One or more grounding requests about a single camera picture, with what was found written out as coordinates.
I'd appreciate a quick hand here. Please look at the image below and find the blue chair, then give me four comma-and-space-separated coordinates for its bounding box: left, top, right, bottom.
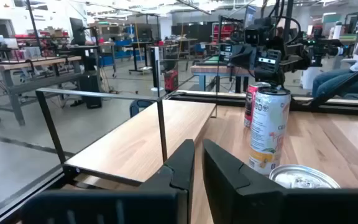
129, 99, 155, 118

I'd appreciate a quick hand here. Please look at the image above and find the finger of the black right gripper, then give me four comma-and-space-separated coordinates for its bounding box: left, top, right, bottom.
230, 45, 257, 68
280, 43, 311, 73

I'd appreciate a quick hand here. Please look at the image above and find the black table frame rail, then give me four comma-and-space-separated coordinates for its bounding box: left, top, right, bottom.
166, 90, 358, 118

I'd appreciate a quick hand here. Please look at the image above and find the orange Fanta can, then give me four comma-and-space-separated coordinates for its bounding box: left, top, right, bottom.
268, 164, 341, 190

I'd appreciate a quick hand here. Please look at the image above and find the black computer monitor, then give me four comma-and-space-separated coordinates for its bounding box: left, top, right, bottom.
69, 17, 87, 46

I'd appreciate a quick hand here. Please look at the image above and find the black computer tower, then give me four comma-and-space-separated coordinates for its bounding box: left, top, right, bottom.
78, 73, 103, 110

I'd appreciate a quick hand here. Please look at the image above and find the red Coca-Cola can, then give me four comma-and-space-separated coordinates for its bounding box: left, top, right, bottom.
243, 82, 272, 129

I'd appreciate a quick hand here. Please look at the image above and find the green-topped wooden table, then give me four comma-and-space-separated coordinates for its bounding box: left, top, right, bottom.
190, 55, 251, 93

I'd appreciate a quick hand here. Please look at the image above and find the white Celsius can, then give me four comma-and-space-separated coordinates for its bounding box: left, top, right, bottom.
249, 86, 291, 176

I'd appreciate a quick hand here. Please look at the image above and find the black vertical pole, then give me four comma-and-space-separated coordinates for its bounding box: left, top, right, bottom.
25, 0, 43, 57

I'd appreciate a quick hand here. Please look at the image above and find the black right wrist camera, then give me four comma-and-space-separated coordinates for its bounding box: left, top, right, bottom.
243, 17, 276, 46

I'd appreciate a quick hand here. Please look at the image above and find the black diagonal frame strut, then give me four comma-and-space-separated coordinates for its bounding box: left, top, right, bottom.
309, 58, 358, 110

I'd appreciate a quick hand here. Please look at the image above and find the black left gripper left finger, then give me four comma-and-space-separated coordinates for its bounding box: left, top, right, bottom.
20, 139, 195, 224

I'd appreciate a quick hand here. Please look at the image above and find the white floor post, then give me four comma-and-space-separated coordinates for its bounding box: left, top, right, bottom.
149, 46, 162, 91

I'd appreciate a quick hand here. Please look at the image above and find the red black portable box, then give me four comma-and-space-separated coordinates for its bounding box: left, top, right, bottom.
164, 69, 179, 93

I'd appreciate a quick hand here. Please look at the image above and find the person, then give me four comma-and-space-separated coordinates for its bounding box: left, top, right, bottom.
311, 26, 358, 99

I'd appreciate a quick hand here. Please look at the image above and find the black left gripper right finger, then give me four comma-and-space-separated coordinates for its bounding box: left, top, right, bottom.
202, 139, 358, 224

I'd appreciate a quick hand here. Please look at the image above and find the grey wooden-top workbench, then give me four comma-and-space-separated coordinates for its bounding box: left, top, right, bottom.
0, 55, 85, 127

